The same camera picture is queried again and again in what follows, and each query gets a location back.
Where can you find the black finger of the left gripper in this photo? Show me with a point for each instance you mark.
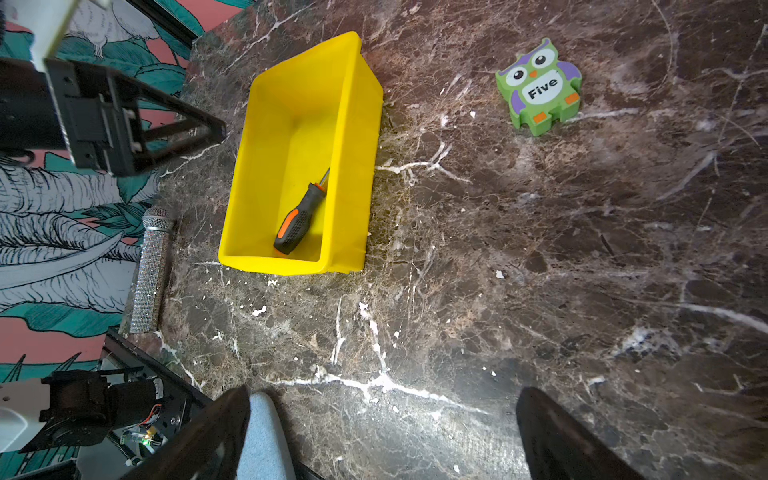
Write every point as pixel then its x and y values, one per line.
pixel 193 129

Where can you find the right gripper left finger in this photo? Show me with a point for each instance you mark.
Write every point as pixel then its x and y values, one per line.
pixel 209 447

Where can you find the yellow plastic bin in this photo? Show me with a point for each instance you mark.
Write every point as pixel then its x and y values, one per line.
pixel 319 110

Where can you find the glittery silver cylinder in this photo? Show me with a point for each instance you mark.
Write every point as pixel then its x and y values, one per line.
pixel 152 270

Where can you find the green owl toy block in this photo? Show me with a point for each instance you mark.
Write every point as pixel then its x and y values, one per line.
pixel 539 89

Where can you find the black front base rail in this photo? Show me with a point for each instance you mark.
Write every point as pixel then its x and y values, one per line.
pixel 108 402

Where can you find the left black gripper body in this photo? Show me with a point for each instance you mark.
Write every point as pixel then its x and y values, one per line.
pixel 74 106

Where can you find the black orange screwdriver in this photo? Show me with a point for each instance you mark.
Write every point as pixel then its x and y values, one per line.
pixel 297 222

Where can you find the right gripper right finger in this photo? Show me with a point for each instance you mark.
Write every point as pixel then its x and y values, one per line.
pixel 557 446

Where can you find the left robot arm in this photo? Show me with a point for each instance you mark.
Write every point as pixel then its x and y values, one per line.
pixel 47 255

